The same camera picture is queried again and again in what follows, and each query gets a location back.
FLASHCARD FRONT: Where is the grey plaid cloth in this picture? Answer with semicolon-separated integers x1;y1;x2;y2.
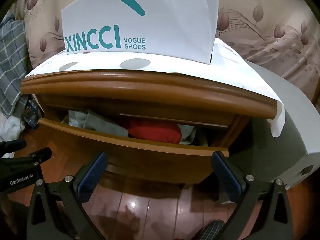
0;17;30;117

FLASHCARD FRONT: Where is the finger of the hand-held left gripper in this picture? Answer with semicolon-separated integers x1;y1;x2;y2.
2;147;52;167
0;139;27;155

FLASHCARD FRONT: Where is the grey storage box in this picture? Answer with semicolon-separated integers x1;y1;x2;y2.
228;60;320;191

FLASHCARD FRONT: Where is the pale blue underwear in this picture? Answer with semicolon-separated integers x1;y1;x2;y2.
179;124;198;145

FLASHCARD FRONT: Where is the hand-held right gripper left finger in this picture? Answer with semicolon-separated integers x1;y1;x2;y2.
26;151;108;240

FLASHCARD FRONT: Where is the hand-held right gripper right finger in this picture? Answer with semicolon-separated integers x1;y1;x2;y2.
211;151;293;240

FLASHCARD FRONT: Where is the grey underwear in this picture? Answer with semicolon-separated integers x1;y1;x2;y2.
67;109;129;138

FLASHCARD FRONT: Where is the wooden nightstand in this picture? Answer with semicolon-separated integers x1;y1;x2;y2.
20;70;279;189

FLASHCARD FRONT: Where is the red underwear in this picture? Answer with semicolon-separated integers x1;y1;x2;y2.
127;119;182;145

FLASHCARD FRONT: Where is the white shoe box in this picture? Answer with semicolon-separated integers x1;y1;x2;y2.
61;0;220;65

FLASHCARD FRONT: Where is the plaid slipper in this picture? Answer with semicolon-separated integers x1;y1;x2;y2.
194;219;225;240

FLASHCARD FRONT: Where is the blue snack packet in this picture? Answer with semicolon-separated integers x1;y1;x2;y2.
23;99;38;128

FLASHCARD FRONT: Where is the white floral cloth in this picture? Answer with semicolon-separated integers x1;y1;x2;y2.
0;116;26;142

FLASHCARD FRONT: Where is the leaf print bed cover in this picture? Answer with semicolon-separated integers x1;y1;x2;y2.
15;0;320;100

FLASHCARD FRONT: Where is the white dotted sheet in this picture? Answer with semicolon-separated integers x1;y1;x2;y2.
25;38;286;138

